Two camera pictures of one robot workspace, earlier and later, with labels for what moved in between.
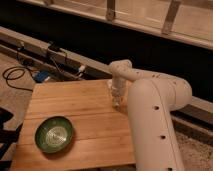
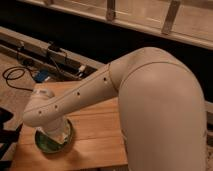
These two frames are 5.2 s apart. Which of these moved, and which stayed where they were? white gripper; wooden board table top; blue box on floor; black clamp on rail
Moved: white gripper
Stayed: blue box on floor; black clamp on rail; wooden board table top
